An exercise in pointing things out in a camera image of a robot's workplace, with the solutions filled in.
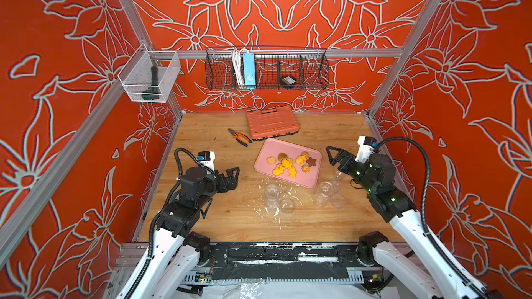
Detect clear cookie jar front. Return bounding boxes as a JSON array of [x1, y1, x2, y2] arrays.
[[264, 184, 281, 209]]

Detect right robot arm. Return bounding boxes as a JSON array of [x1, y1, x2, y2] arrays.
[[326, 138, 502, 298]]

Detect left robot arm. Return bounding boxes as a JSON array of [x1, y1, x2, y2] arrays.
[[116, 166, 240, 298]]

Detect brown star cookie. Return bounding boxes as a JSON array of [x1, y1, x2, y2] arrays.
[[306, 156, 317, 167]]

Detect yellow fish cookie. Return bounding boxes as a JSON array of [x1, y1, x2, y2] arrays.
[[288, 167, 297, 178], [272, 159, 292, 177]]

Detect pink plastic tray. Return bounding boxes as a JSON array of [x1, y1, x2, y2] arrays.
[[254, 138, 322, 188]]

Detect tan oval cookie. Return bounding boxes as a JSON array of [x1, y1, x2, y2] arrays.
[[277, 152, 288, 161]]

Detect orange tool case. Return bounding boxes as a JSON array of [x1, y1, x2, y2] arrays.
[[247, 106, 300, 141]]

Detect small black box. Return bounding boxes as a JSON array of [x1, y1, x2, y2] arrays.
[[279, 76, 297, 89]]

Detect light blue box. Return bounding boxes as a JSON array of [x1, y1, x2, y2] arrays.
[[242, 52, 256, 89]]

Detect dark green brush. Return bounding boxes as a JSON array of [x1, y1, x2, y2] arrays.
[[141, 66, 160, 100]]

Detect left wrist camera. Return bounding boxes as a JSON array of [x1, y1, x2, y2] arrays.
[[197, 151, 216, 172]]

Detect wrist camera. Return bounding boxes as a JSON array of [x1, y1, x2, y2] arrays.
[[197, 151, 216, 172], [355, 136, 377, 163]]

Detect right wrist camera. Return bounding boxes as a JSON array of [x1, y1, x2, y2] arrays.
[[355, 136, 377, 163]]

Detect orange handled pliers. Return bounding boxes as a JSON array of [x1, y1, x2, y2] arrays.
[[228, 128, 253, 148]]

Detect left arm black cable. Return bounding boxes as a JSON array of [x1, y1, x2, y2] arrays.
[[173, 147, 209, 188]]

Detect black wire wall basket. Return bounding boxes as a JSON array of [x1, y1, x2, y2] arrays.
[[205, 47, 330, 91]]

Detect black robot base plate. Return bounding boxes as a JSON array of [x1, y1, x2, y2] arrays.
[[178, 241, 396, 282]]

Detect white coiled cable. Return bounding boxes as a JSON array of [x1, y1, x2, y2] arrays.
[[231, 49, 245, 87]]

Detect clear acrylic wall box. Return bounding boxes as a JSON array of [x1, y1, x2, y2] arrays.
[[119, 44, 181, 103]]

